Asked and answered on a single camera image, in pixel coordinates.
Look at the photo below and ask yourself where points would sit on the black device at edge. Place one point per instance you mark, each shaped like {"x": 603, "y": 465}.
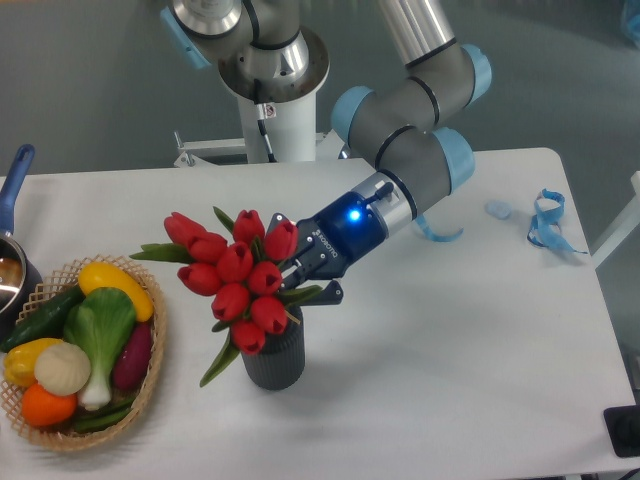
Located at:
{"x": 623, "y": 429}

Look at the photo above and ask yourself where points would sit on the dark grey ribbed vase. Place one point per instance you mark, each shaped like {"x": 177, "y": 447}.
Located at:
{"x": 281, "y": 361}

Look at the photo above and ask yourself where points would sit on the blue curved ribbon strip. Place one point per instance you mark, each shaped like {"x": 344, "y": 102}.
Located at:
{"x": 424, "y": 229}

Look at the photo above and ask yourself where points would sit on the yellow squash toy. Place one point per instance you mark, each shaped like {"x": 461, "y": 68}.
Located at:
{"x": 106, "y": 275}

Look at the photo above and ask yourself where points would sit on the light blue small cap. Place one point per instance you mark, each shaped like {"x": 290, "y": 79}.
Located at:
{"x": 498, "y": 209}

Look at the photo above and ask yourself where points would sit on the purple sweet potato toy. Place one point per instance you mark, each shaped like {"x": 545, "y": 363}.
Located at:
{"x": 131, "y": 366}

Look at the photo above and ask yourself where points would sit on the yellow bell pepper toy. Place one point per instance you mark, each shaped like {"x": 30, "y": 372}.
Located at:
{"x": 19, "y": 363}

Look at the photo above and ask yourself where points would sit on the green bok choy toy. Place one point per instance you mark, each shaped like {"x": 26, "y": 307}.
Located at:
{"x": 100, "y": 326}

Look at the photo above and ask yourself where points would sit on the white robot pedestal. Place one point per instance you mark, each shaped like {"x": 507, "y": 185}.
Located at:
{"x": 271, "y": 132}

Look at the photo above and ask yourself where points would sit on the orange fruit toy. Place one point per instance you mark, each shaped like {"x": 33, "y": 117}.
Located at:
{"x": 40, "y": 408}

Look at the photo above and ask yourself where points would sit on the blue handled steel saucepan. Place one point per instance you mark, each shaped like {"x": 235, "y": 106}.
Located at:
{"x": 19, "y": 277}

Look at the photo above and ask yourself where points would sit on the green pea pods toy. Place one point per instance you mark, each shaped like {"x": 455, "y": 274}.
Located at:
{"x": 103, "y": 418}

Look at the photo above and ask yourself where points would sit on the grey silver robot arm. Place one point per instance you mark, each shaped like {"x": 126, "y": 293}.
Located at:
{"x": 274, "y": 66}

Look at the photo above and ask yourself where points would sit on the green cucumber toy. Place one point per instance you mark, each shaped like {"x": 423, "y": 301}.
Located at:
{"x": 47, "y": 321}

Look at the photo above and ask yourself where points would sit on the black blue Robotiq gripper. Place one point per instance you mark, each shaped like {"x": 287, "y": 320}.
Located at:
{"x": 331, "y": 241}

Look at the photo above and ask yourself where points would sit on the white frame at right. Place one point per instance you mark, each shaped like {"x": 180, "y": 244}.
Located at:
{"x": 619, "y": 229}

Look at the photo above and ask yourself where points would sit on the red tulip bouquet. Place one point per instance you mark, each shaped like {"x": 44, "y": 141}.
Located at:
{"x": 241, "y": 274}

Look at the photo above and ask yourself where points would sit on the blue knotted ribbon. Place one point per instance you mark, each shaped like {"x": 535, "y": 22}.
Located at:
{"x": 544, "y": 229}

